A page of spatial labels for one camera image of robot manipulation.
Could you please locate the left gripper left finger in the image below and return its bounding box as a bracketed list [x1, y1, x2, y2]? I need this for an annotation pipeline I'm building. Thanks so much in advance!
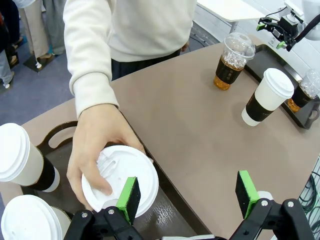
[63, 176, 145, 240]

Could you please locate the dark brown serving tray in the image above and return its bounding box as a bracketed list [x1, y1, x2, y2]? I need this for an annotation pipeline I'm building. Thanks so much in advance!
[19, 109, 213, 240]
[243, 43, 320, 130]

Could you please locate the person's right forearm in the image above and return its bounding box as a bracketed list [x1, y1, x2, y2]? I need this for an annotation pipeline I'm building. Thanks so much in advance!
[63, 24, 120, 119]

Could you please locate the clear dome-lid iced drink cup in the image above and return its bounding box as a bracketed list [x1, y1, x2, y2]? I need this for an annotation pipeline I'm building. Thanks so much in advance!
[287, 68, 320, 113]
[213, 31, 256, 91]

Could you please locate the person in blue jeans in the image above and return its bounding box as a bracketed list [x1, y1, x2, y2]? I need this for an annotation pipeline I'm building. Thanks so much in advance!
[0, 0, 25, 89]

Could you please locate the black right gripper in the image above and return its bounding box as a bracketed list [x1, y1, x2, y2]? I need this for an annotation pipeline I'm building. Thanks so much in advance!
[255, 14, 300, 53]

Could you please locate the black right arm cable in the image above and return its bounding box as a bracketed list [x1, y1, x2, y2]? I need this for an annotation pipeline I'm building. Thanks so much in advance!
[289, 13, 320, 51]

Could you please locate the person's right hand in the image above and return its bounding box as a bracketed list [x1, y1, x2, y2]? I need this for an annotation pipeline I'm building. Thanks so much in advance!
[66, 103, 153, 212]

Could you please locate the figure in grey trousers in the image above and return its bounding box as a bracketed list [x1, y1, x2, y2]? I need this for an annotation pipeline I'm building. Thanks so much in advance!
[41, 0, 67, 56]

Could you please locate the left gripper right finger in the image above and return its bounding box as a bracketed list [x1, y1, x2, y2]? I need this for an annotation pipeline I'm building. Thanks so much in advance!
[228, 170, 316, 240]

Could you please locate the black round floor plate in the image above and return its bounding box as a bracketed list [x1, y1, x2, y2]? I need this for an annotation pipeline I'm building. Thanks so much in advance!
[189, 23, 221, 50]

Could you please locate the large white table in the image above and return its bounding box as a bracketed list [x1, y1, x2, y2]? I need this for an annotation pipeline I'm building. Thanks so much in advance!
[196, 0, 287, 33]

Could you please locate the green cable coil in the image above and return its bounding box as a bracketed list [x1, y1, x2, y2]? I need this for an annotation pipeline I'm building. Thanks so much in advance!
[298, 154, 320, 240]

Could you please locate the mannequin in white jacket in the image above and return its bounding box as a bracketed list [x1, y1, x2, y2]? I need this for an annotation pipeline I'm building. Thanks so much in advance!
[12, 0, 55, 73]

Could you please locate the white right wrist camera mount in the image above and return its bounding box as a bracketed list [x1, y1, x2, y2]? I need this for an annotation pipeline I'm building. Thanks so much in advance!
[283, 0, 305, 18]

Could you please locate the person in cream sweater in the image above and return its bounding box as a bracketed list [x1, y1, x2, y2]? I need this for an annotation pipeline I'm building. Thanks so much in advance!
[63, 0, 198, 82]

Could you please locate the white lidded paper coffee cup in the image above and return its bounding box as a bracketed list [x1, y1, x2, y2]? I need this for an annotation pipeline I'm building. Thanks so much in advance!
[241, 67, 295, 127]
[0, 194, 72, 240]
[0, 122, 61, 193]
[81, 144, 160, 219]

